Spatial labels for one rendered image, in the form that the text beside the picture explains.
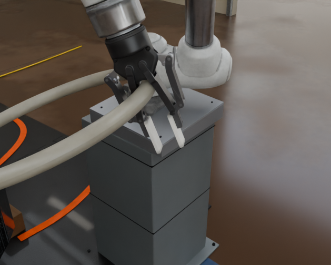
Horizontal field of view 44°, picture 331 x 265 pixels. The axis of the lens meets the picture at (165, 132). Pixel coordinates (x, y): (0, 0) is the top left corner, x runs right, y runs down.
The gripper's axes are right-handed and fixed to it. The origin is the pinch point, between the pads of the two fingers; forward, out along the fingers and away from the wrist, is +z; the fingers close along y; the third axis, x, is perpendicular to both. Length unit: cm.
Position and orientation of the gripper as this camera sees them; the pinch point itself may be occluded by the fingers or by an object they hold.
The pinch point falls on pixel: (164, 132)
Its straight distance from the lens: 77.9
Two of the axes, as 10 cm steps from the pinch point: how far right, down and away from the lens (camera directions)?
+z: 3.6, 8.6, 3.6
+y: -9.2, 2.6, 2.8
